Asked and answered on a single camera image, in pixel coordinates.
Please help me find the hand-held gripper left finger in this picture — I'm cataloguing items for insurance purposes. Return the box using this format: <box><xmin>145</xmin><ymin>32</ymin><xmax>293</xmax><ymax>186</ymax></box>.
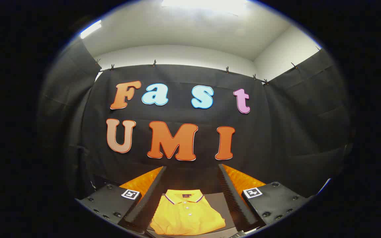
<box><xmin>76</xmin><ymin>166</ymin><xmax>167</xmax><ymax>234</ymax></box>

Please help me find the yellow polo shirt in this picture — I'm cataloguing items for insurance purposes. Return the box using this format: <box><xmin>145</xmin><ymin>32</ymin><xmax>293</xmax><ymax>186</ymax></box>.
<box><xmin>150</xmin><ymin>189</ymin><xmax>226</xmax><ymax>236</ymax></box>

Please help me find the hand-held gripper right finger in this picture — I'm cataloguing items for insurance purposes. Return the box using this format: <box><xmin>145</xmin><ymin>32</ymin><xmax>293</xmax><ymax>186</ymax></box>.
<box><xmin>218</xmin><ymin>164</ymin><xmax>312</xmax><ymax>232</ymax></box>

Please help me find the ceiling light panel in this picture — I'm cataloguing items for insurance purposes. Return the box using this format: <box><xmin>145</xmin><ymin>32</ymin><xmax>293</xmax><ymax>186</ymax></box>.
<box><xmin>161</xmin><ymin>0</ymin><xmax>249</xmax><ymax>10</ymax></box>
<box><xmin>80</xmin><ymin>20</ymin><xmax>102</xmax><ymax>39</ymax></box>

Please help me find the black backdrop cloth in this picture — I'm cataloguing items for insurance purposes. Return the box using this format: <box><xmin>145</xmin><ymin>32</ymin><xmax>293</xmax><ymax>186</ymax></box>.
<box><xmin>38</xmin><ymin>38</ymin><xmax>355</xmax><ymax>212</ymax></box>

